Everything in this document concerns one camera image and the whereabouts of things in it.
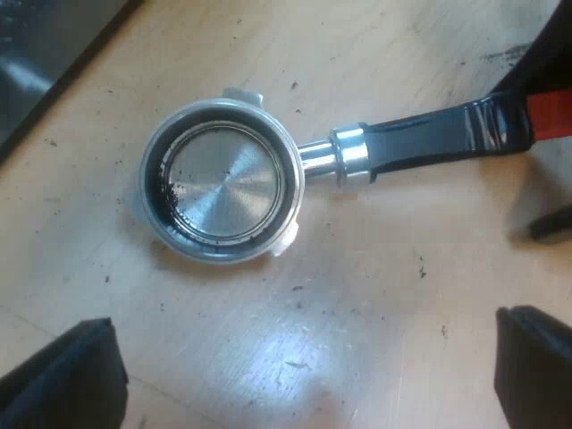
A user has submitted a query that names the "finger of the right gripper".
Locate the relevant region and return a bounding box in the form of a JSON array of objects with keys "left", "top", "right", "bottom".
[
  {"left": 529, "top": 205, "right": 572, "bottom": 243},
  {"left": 493, "top": 0, "right": 572, "bottom": 98}
]

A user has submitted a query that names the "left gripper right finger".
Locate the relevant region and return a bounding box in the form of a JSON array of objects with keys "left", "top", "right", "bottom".
[{"left": 492, "top": 305, "right": 572, "bottom": 429}]

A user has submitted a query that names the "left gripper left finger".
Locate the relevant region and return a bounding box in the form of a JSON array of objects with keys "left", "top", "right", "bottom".
[{"left": 0, "top": 316, "right": 130, "bottom": 429}]

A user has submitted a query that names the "filter holder with red-ended handle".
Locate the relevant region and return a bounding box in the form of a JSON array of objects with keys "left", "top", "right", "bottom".
[{"left": 127, "top": 84, "right": 572, "bottom": 261}]

